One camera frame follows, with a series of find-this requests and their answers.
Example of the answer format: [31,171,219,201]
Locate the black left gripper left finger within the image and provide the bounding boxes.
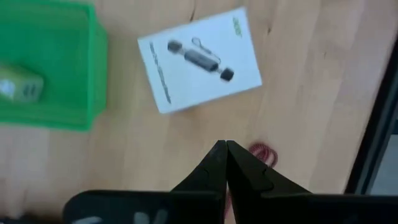
[170,139,229,194]

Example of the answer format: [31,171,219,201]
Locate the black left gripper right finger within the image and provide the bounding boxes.
[226,139,312,197]

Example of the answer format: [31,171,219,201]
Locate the maroon cable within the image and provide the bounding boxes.
[224,142,279,218]

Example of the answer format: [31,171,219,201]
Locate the white box with adapter print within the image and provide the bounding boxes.
[137,6,264,115]

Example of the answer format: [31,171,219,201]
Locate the green cube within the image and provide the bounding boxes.
[0,63,45,104]

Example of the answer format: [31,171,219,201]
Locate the green plastic bin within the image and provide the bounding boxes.
[0,0,109,132]

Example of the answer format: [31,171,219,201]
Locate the black aluminium frame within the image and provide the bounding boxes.
[343,36,398,195]

